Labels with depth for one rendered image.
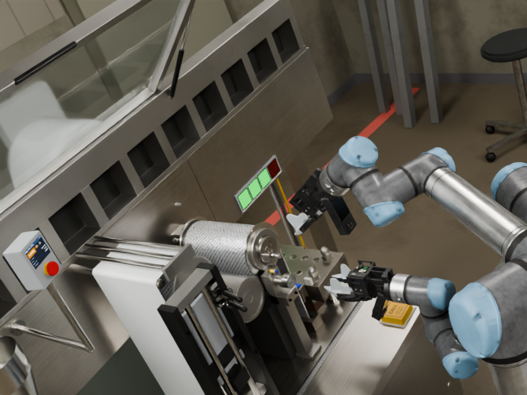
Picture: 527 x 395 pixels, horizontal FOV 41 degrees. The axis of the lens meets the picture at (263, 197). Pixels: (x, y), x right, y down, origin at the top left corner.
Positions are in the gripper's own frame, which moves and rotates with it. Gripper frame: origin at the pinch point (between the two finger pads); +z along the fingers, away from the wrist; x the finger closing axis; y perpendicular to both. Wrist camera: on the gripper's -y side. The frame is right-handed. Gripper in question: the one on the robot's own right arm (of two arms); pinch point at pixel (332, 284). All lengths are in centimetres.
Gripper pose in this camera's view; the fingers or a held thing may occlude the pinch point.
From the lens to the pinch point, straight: 199.2
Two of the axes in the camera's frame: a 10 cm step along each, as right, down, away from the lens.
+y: -3.5, -8.1, -4.7
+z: -7.7, -0.4, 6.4
